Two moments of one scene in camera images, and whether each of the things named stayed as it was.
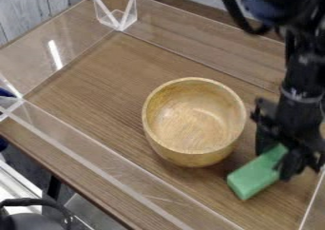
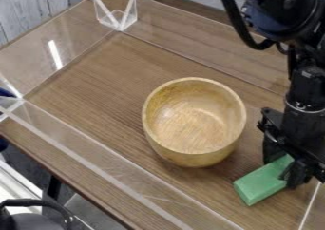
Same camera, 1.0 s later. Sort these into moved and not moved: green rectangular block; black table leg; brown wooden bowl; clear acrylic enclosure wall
Moved: green rectangular block
Not moved: clear acrylic enclosure wall; brown wooden bowl; black table leg
